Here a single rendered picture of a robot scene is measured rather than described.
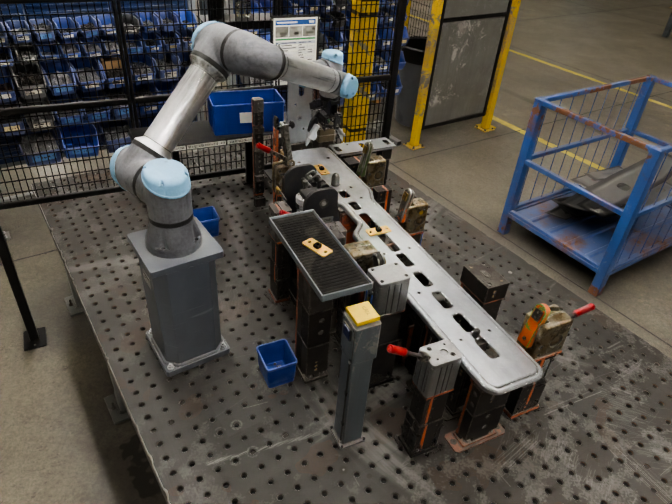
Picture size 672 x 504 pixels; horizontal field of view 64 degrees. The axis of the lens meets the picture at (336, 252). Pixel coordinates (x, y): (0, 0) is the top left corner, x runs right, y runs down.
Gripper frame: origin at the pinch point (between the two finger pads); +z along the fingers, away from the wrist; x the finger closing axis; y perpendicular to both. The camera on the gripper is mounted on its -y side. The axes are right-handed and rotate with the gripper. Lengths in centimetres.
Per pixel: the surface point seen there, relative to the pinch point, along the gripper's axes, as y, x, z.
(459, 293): 84, 6, 9
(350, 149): -13.2, 19.6, 11.8
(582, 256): 11, 171, 92
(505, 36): -203, 269, 30
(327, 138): -23.3, 13.3, 10.5
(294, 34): -55, 9, -24
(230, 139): -32.4, -27.3, 9.8
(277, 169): 2.6, -19.7, 6.9
